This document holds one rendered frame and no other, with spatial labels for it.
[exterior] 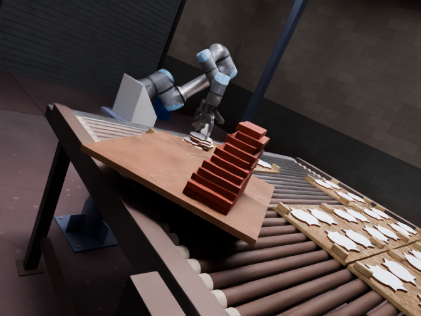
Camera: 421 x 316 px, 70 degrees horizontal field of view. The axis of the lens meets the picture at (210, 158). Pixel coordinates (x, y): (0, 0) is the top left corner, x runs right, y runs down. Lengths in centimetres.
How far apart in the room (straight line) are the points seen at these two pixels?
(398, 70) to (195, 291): 651
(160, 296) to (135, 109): 144
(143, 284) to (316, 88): 694
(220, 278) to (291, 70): 709
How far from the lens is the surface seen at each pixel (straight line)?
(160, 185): 75
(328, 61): 735
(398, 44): 707
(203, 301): 63
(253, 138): 79
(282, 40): 659
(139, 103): 181
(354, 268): 119
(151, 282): 49
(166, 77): 196
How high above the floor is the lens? 134
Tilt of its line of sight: 15 degrees down
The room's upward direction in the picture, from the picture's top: 24 degrees clockwise
